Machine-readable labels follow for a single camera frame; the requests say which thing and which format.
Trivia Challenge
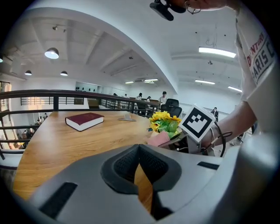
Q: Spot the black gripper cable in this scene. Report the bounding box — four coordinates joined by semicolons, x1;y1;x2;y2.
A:
215;121;233;158

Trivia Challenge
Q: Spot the person's white printed t-shirt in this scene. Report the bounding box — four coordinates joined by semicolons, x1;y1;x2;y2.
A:
234;4;280;140

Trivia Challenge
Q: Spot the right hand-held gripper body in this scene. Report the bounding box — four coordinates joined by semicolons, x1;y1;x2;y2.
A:
178;103;217;156

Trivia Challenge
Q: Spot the sunflower bouquet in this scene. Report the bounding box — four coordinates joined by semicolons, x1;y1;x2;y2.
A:
148;111;183;134

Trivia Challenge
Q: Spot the person's right forearm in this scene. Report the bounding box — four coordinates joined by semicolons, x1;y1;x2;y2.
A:
201;101;258;156

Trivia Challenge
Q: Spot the pink cloth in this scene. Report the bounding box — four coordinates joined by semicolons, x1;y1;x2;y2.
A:
147;131;172;147

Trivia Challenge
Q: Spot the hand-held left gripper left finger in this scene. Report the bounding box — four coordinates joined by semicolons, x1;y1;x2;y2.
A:
28;143;155;224

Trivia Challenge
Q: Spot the silver metal clip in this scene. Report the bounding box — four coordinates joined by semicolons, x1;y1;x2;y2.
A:
118;113;137;122

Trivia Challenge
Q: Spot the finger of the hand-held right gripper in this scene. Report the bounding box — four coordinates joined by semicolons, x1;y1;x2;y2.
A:
157;133;189;151

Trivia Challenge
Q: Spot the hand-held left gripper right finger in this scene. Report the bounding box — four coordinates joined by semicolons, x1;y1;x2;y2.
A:
139;143;229;221

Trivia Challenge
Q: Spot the black metal railing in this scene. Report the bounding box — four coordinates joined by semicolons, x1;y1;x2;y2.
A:
52;90;160;116
0;89;55;161

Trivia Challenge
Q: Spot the person's head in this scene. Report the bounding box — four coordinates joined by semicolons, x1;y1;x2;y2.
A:
167;0;240;14

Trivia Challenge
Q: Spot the black head camera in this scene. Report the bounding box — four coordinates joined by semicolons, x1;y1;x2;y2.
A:
149;0;175;22

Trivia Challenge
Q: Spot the black office chair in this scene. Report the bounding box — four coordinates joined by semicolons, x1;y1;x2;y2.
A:
161;98;183;120

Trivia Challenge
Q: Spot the dark red hardcover book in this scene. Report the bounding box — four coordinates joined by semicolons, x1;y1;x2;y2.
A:
65;112;105;132

